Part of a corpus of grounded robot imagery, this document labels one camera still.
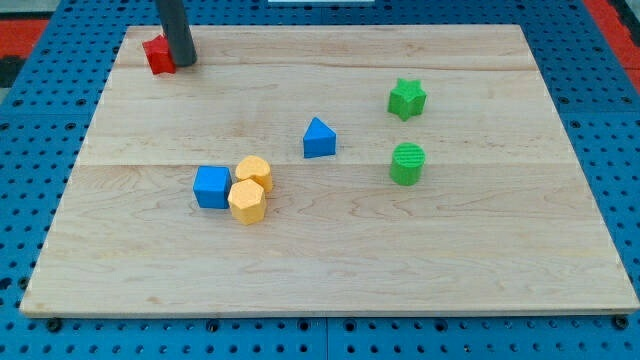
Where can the blue cube block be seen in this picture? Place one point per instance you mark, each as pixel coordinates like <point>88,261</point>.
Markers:
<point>211,187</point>

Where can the yellow heart block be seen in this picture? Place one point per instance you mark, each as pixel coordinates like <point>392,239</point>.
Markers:
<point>257,169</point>

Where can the wooden board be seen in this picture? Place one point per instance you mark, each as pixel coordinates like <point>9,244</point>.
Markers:
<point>501,222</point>

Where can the red star block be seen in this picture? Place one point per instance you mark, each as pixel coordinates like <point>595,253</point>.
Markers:
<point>159,56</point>

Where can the yellow hexagon block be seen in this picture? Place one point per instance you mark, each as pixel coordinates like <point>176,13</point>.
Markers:
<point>247,201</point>

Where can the blue triangle block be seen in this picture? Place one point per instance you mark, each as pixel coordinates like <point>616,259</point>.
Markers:
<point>319,140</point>

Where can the green cylinder block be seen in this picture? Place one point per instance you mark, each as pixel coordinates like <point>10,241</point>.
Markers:
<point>407,164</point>

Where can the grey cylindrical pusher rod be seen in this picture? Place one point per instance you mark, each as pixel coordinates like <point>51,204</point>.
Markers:
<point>175,25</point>

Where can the green star block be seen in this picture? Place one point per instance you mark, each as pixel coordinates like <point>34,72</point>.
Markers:
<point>407,99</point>

